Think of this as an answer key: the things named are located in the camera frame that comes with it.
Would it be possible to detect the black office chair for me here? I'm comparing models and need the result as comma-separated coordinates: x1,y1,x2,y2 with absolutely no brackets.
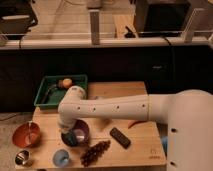
0,0,39,36

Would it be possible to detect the orange red bowl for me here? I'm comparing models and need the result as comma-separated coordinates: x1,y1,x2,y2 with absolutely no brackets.
12,122,41,148

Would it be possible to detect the black remote control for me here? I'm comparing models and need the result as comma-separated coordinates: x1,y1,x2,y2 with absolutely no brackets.
110,127,131,149

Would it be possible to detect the grey metal post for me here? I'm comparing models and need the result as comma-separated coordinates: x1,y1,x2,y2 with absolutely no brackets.
90,9,100,45

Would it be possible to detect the orange round fruit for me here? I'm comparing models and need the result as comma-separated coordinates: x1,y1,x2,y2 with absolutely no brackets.
62,78,72,89

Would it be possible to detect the dark utensil in tray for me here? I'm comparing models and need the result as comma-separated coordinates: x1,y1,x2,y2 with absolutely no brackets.
41,80,64,103

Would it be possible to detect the black box on floor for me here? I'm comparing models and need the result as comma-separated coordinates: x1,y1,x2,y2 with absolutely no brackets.
134,0,191,32

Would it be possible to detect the bunch of dark grapes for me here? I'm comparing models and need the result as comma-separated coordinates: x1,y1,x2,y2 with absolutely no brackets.
80,140,111,167

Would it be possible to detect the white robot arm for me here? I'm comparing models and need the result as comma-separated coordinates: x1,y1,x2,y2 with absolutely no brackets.
58,86,213,171

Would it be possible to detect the metal spoon in bowl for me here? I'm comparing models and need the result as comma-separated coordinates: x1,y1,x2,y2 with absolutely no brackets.
28,120,33,144

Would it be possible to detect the light blue cup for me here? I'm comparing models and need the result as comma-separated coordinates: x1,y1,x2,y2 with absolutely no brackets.
52,149,70,168

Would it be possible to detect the purple bowl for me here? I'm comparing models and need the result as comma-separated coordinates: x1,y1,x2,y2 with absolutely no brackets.
61,120,89,146

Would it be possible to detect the orange red chili pepper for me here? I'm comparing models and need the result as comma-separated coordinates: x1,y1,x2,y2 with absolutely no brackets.
127,120,145,129

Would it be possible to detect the green plastic tray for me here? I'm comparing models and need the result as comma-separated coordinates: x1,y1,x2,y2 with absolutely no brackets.
34,74,88,110

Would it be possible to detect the small steel cup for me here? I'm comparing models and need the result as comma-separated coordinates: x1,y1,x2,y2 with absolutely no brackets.
15,150,32,166

